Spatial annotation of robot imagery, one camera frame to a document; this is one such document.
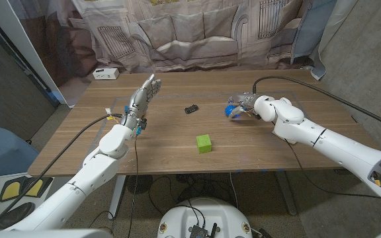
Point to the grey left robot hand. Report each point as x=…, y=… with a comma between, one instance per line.
x=139, y=102

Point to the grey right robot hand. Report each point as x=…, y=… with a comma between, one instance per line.
x=248, y=100

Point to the blue spiky stress ball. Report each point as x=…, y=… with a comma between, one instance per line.
x=229, y=109

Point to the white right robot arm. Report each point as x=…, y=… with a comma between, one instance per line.
x=326, y=142

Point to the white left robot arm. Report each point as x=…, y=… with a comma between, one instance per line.
x=94, y=168

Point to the black toy car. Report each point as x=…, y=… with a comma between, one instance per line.
x=191, y=108

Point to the green sticky note block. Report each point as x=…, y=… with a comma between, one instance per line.
x=203, y=143

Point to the white power strip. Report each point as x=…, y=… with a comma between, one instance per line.
x=106, y=73

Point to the black round fan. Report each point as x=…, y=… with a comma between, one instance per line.
x=140, y=183

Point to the printed sofa backdrop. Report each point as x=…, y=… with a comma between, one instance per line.
x=190, y=33

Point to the white table leg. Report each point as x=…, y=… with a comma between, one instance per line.
x=117, y=195

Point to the grey table leg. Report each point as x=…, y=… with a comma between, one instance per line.
x=286, y=191

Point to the pale cloth curtain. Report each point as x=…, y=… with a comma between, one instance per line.
x=329, y=33

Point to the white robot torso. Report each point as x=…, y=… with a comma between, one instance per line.
x=207, y=215

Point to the black computer module with antenna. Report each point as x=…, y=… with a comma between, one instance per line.
x=198, y=232

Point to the blue bin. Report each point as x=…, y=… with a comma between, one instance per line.
x=2, y=152

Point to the yellow and black foot pedal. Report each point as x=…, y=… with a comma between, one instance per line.
x=10, y=191

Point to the person's foot in dark shoe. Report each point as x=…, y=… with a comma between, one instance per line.
x=18, y=213

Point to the white partition frame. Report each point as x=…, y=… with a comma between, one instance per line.
x=12, y=33

